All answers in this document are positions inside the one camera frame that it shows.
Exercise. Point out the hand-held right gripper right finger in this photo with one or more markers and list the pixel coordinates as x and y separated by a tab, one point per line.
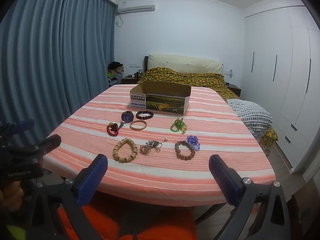
223	182

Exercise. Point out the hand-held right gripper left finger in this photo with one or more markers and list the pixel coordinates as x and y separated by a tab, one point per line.
91	182

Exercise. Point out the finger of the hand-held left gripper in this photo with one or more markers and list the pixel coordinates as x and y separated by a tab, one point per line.
50	143
23	125

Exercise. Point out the printed cardboard box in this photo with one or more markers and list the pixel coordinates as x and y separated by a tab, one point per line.
162	102

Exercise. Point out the person's left hand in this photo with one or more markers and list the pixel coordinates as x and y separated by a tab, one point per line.
11	196

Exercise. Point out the pink striped tablecloth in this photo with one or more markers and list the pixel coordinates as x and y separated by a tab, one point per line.
175	177

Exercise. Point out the gold bangle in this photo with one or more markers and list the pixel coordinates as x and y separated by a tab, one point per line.
131	126

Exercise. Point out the orange pants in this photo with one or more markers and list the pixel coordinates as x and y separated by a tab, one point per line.
150	220

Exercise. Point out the grey checked blanket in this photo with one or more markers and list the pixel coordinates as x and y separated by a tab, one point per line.
252	115

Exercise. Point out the blue curtain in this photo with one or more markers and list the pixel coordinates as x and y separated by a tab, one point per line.
50	55

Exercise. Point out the blue face wristwatch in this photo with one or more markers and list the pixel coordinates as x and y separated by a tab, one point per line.
128	116

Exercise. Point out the dark wooden nightstand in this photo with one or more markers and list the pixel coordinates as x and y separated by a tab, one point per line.
235	88
130	80

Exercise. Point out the pile of clothes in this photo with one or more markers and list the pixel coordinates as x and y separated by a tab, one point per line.
115	67

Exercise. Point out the yellow floral bedspread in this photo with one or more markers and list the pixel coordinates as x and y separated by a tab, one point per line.
200	80

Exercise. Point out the cream padded headboard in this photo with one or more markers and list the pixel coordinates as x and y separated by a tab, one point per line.
187	62

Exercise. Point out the white air conditioner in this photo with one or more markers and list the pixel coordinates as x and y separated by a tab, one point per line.
136	6

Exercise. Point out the dark table frame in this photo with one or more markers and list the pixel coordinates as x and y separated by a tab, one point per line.
215	212

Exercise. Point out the white wall socket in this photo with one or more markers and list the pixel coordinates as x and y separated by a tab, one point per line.
230	73

